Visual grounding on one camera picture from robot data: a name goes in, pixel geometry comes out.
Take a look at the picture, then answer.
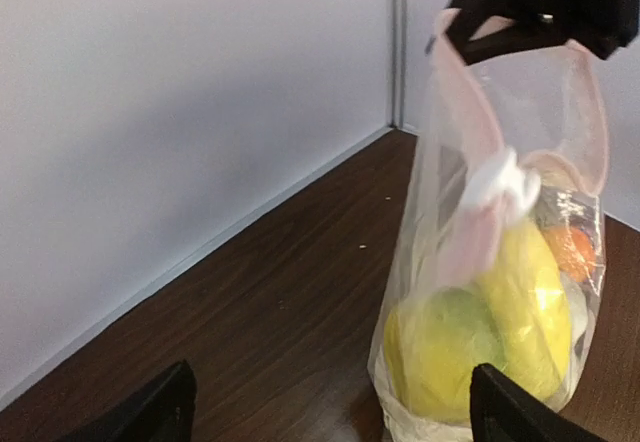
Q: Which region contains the right aluminium frame post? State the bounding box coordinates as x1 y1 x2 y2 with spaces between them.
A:
389 0 408 130

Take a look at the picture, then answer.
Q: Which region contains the orange fake fruit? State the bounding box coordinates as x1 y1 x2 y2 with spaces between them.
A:
542 226 597 282

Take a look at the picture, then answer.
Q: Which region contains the green yellow fake mango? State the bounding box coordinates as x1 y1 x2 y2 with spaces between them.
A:
383 288 506 424

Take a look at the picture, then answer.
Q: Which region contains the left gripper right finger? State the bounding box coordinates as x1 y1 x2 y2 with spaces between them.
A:
470 363 604 442

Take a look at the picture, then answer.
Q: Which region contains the clear zip top bag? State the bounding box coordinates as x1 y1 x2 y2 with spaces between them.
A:
368 9 609 441

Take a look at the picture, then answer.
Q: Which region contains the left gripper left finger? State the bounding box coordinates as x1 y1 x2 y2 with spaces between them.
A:
59 360 196 442

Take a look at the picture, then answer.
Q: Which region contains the yellow fake banana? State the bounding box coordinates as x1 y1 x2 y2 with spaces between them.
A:
476 219 572 400

